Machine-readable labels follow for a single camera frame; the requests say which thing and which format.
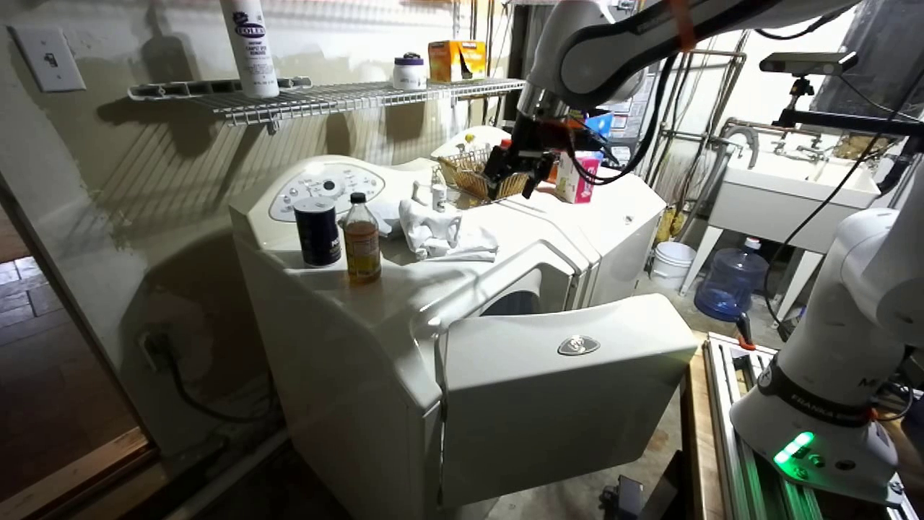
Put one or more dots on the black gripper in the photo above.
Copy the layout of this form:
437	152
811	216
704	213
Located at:
541	142

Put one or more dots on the white towel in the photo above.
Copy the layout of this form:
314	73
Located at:
434	232

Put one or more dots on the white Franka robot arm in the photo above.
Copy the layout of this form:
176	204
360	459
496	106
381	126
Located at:
847	319

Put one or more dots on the white washing machine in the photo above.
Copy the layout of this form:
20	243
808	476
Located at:
346	366

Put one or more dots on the wicker basket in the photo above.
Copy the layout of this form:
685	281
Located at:
464	160

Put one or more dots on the pink box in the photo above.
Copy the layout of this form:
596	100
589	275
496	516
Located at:
586	181

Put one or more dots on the white dryer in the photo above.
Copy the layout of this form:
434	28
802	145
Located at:
615	242

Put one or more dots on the yellow box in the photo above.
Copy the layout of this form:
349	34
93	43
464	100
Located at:
450	61

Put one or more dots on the white jar dark lid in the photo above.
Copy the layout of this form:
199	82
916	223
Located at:
407	73

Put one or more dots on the amber liquid bottle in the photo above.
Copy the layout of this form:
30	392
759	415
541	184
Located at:
360	249

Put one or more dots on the white bucket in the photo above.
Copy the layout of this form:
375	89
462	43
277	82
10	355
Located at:
669	264

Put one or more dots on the dark cylindrical can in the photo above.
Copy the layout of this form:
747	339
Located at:
317	235

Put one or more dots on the blue water jug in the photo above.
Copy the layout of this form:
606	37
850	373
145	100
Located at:
727	284

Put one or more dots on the white utility sink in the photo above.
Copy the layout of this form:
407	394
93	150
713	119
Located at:
769	204

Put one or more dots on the white spray can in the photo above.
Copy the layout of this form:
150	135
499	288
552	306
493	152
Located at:
252	54

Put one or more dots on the robot mounting table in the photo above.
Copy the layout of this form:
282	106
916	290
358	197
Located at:
746	451

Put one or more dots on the black camera on stand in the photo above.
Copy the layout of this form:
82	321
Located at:
802	61

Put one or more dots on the white wall switch plate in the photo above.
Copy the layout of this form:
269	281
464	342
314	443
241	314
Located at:
47	59

